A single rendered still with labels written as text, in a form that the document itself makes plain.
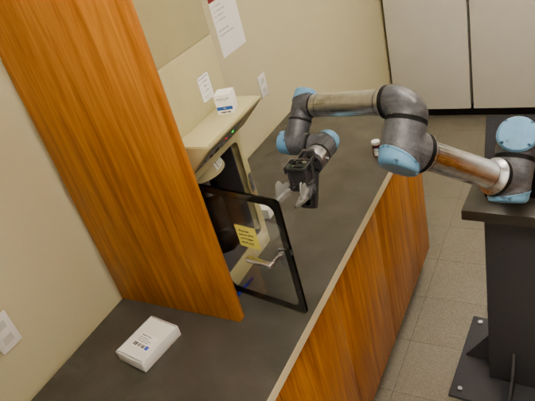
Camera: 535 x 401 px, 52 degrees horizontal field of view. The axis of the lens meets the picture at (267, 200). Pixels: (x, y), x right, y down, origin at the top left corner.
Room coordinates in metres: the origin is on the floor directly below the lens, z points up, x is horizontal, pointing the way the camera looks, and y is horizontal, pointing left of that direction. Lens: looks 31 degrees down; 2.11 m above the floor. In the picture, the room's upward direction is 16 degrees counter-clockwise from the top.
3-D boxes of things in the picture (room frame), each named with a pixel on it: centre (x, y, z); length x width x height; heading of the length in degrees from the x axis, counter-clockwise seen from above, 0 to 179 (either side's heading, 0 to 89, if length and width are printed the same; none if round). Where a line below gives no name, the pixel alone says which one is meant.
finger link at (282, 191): (1.35, -0.04, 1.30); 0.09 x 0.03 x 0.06; 130
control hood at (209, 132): (1.49, 0.07, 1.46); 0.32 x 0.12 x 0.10; 145
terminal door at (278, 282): (1.28, 0.08, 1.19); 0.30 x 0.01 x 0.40; 45
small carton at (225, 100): (1.53, 0.04, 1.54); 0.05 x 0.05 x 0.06; 71
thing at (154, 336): (1.27, 0.47, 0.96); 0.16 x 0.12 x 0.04; 137
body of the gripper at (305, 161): (1.42, -0.13, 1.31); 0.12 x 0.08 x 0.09; 145
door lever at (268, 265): (1.20, 0.05, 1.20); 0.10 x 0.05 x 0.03; 45
